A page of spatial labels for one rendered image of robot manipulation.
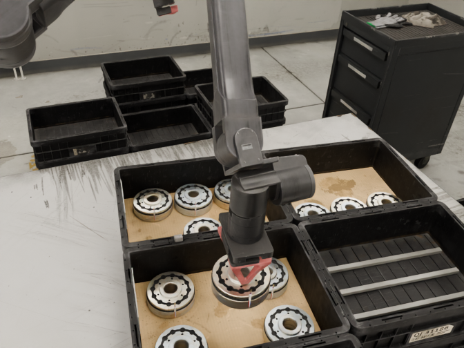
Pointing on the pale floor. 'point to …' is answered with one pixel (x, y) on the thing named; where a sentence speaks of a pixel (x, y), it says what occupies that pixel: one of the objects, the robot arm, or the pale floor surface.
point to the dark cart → (400, 78)
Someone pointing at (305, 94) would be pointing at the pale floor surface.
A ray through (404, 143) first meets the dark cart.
